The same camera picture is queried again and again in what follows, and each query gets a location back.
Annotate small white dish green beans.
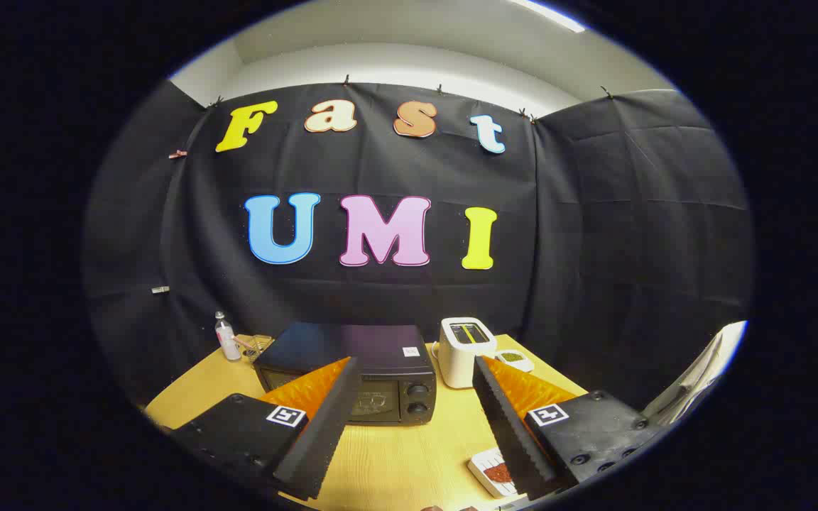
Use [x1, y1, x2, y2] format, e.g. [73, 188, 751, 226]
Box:
[494, 348, 536, 374]

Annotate black toaster oven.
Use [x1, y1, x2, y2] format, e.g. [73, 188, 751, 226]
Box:
[252, 323, 438, 427]

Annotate clear bottle pink label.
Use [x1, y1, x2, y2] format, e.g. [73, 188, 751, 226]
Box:
[214, 311, 242, 361]

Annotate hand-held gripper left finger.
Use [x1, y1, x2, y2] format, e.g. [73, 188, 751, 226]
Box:
[168, 356, 361, 500]

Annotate clear glass container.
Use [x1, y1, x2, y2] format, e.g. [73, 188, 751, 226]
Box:
[235, 334, 273, 363]

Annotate white grey panel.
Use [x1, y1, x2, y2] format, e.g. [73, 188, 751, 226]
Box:
[640, 319, 748, 427]

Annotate white square plate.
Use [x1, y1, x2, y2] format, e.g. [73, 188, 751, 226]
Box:
[467, 447, 523, 499]

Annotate black backdrop cloth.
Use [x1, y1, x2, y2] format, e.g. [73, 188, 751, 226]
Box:
[82, 79, 756, 427]

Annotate white toaster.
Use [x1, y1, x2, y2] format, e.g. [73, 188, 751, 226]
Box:
[437, 317, 498, 390]

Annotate ceiling light strip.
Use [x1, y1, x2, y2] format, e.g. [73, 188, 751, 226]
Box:
[508, 0, 587, 33]

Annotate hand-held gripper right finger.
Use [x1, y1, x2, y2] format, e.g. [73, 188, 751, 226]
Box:
[471, 355, 667, 502]

